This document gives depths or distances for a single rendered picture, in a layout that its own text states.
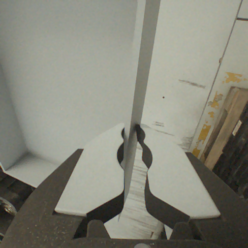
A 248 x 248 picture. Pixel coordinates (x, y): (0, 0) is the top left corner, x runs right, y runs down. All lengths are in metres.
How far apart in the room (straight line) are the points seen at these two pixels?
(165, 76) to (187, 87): 0.05
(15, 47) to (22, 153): 0.17
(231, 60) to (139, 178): 0.87
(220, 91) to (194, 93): 0.77
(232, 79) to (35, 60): 1.06
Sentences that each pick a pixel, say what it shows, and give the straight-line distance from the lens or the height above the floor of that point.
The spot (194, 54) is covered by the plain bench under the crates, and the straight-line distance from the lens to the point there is 0.34.
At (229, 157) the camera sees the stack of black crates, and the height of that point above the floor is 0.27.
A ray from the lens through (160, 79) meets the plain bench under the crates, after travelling 0.35.
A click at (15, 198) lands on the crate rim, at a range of 0.48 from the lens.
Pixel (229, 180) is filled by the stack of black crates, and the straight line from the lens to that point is 1.00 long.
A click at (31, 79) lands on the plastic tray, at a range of 0.22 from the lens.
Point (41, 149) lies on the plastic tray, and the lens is 0.28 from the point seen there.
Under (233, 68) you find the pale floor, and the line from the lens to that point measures 1.11.
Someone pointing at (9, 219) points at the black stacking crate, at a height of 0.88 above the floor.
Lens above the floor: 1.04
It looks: 57 degrees down
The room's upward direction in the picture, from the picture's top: 147 degrees counter-clockwise
